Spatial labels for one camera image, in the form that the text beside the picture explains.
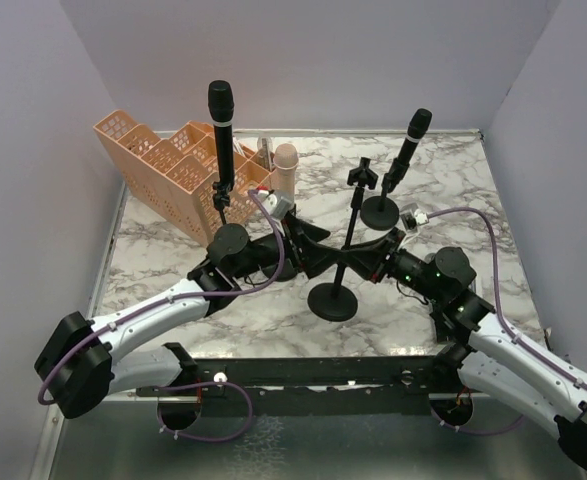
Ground black round-base stand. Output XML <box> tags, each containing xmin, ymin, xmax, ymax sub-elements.
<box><xmin>360</xmin><ymin>158</ymin><xmax>408</xmax><ymax>231</ymax></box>
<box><xmin>307</xmin><ymin>157</ymin><xmax>378</xmax><ymax>322</ymax></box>

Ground beige microphone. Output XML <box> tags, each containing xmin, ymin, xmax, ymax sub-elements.
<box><xmin>272</xmin><ymin>143</ymin><xmax>299</xmax><ymax>199</ymax></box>

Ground black tripod mic stand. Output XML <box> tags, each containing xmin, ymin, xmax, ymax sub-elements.
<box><xmin>212</xmin><ymin>181</ymin><xmax>233</xmax><ymax>225</ymax></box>

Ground black microphone silver grille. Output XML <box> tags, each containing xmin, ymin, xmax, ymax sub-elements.
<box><xmin>430</xmin><ymin>310</ymin><xmax>454</xmax><ymax>344</ymax></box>

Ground black slim microphone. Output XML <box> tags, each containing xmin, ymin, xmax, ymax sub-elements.
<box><xmin>392</xmin><ymin>108</ymin><xmax>432</xmax><ymax>170</ymax></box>

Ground black microphone silver ring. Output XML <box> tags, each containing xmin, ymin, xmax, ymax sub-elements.
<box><xmin>207</xmin><ymin>79</ymin><xmax>237</xmax><ymax>189</ymax></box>

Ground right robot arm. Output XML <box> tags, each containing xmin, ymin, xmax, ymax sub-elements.
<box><xmin>340</xmin><ymin>232</ymin><xmax>587</xmax><ymax>470</ymax></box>

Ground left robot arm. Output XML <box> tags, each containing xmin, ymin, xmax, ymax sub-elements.
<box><xmin>34</xmin><ymin>223</ymin><xmax>292</xmax><ymax>419</ymax></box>

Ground clear ruler in organizer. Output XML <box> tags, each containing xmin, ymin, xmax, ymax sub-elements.
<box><xmin>256</xmin><ymin>136</ymin><xmax>274</xmax><ymax>171</ymax></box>

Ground markers in organizer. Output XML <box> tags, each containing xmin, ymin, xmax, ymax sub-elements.
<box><xmin>233</xmin><ymin>140</ymin><xmax>247</xmax><ymax>158</ymax></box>

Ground peach plastic desk organizer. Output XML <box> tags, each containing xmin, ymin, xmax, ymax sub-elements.
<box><xmin>92</xmin><ymin>109</ymin><xmax>279</xmax><ymax>249</ymax></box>

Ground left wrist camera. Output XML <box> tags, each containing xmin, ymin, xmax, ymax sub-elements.
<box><xmin>255</xmin><ymin>187</ymin><xmax>294</xmax><ymax>221</ymax></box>

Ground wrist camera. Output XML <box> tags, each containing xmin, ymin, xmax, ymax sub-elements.
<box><xmin>255</xmin><ymin>187</ymin><xmax>294</xmax><ymax>221</ymax></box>
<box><xmin>399</xmin><ymin>203</ymin><xmax>429</xmax><ymax>234</ymax></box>

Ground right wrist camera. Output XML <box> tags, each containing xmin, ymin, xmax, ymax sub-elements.
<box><xmin>399</xmin><ymin>203</ymin><xmax>429</xmax><ymax>234</ymax></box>

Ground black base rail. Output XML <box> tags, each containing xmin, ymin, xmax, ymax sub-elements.
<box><xmin>122</xmin><ymin>349</ymin><xmax>489</xmax><ymax>416</ymax></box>

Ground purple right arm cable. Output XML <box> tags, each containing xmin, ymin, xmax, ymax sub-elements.
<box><xmin>425</xmin><ymin>207</ymin><xmax>587</xmax><ymax>436</ymax></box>

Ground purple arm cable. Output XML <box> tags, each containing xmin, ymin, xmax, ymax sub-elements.
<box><xmin>37</xmin><ymin>189</ymin><xmax>292</xmax><ymax>405</ymax></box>
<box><xmin>425</xmin><ymin>207</ymin><xmax>587</xmax><ymax>436</ymax></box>

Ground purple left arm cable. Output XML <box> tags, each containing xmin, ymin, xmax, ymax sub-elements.
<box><xmin>37</xmin><ymin>189</ymin><xmax>292</xmax><ymax>405</ymax></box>

